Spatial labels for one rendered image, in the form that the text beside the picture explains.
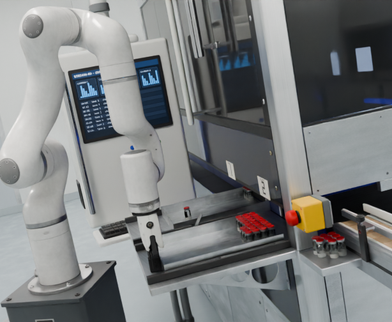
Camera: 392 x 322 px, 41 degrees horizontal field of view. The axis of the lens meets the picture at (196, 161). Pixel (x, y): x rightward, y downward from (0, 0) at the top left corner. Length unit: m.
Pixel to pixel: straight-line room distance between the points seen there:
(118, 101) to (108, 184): 0.99
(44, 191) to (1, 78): 5.34
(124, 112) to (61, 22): 0.27
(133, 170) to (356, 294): 0.71
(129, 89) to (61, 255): 0.53
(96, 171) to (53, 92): 0.87
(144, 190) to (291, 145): 0.40
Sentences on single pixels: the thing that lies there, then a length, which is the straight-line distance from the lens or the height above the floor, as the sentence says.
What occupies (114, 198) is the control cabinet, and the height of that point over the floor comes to 0.91.
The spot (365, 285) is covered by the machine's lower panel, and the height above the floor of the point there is 0.73.
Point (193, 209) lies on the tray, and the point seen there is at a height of 0.88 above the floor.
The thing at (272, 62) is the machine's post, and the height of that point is 1.38.
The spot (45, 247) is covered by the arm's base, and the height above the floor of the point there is 0.99.
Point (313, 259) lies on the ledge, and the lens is 1.37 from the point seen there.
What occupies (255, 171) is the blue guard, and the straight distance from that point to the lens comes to 1.59.
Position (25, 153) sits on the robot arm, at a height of 1.26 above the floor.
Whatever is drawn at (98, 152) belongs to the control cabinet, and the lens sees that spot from 2.25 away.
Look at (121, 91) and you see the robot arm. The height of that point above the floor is 1.38.
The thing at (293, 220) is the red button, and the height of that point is 0.99.
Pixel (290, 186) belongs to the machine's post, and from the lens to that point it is 1.37.
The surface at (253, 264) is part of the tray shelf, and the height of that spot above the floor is 0.87.
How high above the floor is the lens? 1.41
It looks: 10 degrees down
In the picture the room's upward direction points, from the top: 11 degrees counter-clockwise
